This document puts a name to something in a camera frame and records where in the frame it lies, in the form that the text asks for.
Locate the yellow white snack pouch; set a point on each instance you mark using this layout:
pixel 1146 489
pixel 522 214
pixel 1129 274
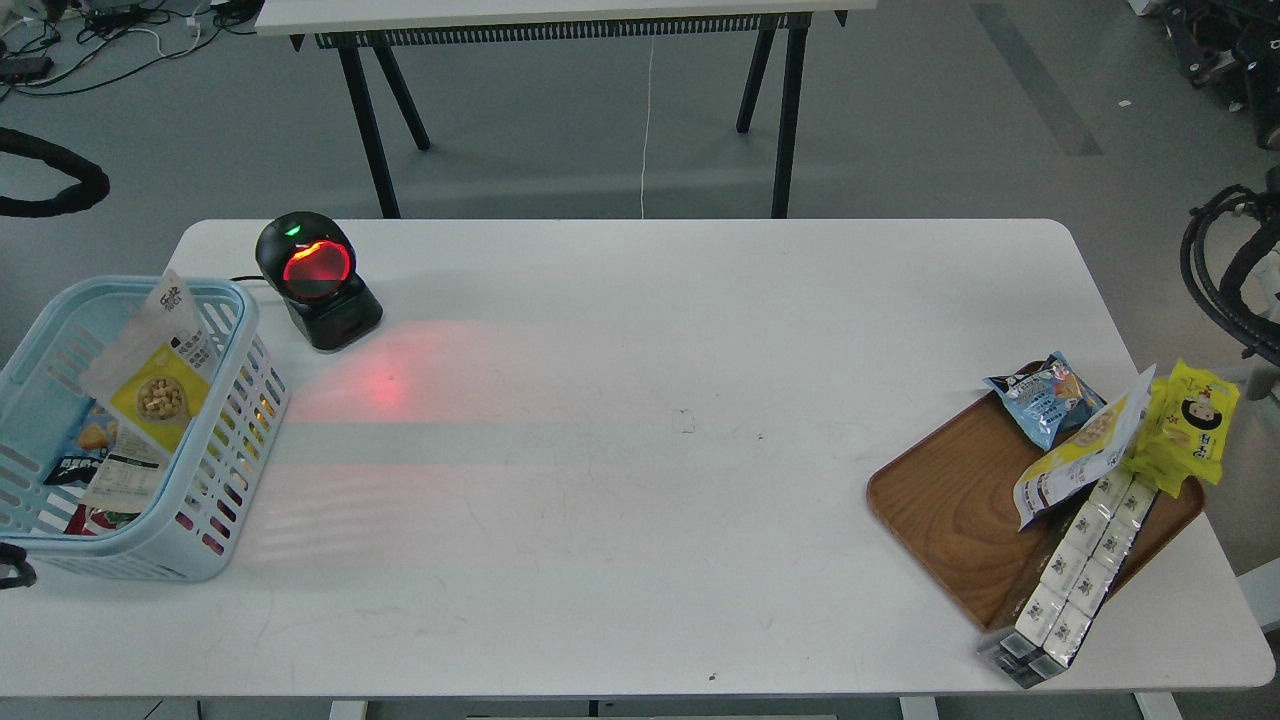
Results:
pixel 156 375
pixel 1090 454

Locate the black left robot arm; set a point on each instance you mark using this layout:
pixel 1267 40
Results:
pixel 83 182

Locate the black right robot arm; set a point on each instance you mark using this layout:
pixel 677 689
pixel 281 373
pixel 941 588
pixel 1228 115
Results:
pixel 1222 301

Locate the blue snack bag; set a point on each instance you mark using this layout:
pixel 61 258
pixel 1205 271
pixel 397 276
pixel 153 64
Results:
pixel 1046 400

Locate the white boxed snack multipack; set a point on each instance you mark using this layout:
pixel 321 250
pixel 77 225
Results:
pixel 1038 633

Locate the white snack packet in basket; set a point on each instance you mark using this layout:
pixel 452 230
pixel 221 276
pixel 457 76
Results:
pixel 106 467

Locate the yellow snack bag cartoon face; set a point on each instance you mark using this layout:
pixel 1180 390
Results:
pixel 1186 429

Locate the light blue plastic basket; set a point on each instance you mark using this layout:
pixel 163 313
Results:
pixel 190 529

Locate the brown wooden tray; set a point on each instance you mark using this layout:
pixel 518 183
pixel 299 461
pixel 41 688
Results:
pixel 948 499

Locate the black barcode scanner red window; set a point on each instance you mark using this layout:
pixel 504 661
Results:
pixel 308 259

